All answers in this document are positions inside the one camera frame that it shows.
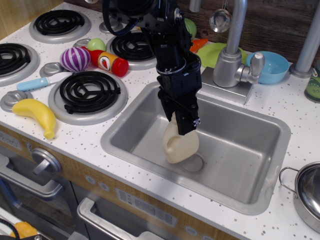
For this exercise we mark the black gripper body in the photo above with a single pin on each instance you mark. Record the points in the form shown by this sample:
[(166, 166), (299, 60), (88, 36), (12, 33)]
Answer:
[(181, 84)]

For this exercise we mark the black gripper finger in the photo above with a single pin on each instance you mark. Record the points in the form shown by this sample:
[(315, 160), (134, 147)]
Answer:
[(169, 107), (186, 122)]

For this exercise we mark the cream detergent bottle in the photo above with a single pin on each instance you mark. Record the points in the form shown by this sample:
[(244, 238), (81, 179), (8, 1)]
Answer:
[(178, 148)]

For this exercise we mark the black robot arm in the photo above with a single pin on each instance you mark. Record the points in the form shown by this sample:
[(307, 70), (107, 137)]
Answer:
[(163, 24)]

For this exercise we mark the grey sink basin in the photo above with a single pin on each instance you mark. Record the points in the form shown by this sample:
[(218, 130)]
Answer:
[(233, 157)]

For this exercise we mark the green toy plate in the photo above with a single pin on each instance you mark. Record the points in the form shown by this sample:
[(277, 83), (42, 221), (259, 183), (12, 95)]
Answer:
[(209, 54)]

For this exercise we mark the orange toy carrot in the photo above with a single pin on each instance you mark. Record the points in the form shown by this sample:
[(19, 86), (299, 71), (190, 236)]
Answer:
[(197, 44)]

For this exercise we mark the silver faucet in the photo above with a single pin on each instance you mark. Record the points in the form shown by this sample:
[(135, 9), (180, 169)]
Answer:
[(231, 79)]

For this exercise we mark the green toy cabbage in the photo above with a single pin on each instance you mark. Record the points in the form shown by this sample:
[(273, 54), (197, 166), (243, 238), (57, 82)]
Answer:
[(191, 27)]

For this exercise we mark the back right stove burner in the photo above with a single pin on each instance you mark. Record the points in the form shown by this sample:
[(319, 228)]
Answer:
[(134, 48)]

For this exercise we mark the stove burner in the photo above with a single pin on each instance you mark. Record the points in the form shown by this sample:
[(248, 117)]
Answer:
[(134, 48), (59, 27), (87, 98), (17, 62)]

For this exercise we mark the red toy ketchup bottle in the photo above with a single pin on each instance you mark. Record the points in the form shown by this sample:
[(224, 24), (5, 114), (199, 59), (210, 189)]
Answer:
[(108, 62)]

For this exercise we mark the hanging steel ladle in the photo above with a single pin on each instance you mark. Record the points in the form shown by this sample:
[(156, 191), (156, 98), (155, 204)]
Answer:
[(220, 20)]

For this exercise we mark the grey stove knob back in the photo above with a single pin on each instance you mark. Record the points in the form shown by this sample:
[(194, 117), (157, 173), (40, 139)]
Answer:
[(103, 27)]

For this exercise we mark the grey stove knob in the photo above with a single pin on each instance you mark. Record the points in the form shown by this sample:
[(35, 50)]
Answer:
[(50, 69), (13, 97), (82, 43), (103, 27)]

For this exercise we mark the front right stove burner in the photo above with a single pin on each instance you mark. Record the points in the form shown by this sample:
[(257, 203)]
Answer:
[(87, 98)]

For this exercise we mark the light green toy ball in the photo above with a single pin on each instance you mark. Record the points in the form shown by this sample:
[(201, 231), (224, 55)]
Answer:
[(96, 44)]

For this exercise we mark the blue toy bowl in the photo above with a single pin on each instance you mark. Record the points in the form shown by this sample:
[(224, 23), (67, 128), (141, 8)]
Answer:
[(275, 68)]

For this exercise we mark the grey stove knob centre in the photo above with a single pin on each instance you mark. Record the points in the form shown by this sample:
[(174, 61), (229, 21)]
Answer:
[(82, 43)]

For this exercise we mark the purple striped toy egg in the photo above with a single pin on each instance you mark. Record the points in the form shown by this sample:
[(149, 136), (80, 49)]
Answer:
[(75, 59)]

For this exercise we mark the grey stove knob middle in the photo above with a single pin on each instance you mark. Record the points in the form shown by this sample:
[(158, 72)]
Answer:
[(50, 69)]

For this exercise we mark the green toy can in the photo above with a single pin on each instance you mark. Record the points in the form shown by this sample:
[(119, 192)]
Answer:
[(312, 90)]

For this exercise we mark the grey vertical pole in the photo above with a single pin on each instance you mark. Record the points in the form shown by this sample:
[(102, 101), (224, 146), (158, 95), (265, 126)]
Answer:
[(303, 67)]

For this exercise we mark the grey oven dial knob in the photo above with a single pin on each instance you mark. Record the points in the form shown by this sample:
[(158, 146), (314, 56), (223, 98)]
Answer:
[(45, 161)]

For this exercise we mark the back left stove burner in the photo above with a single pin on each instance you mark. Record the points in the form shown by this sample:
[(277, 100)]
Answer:
[(59, 27)]

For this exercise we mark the yellow toy banana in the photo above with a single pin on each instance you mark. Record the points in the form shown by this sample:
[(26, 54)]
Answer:
[(38, 111)]

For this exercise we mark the steel pot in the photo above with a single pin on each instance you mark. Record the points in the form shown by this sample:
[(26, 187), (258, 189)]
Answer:
[(306, 193)]

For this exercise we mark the front left stove burner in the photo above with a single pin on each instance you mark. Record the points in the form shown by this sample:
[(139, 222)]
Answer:
[(17, 62)]

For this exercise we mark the grey stove knob front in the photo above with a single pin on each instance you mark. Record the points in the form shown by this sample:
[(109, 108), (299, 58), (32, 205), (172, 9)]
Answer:
[(13, 97)]

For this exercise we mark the grey dishwasher door handle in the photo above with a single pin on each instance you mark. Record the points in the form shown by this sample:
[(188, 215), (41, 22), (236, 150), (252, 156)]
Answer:
[(85, 212)]

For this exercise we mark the blue handled toy knife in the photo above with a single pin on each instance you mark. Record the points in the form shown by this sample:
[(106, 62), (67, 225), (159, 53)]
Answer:
[(43, 81)]

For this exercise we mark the grey oven door handle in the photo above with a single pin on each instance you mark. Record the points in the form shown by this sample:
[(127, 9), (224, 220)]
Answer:
[(49, 191)]

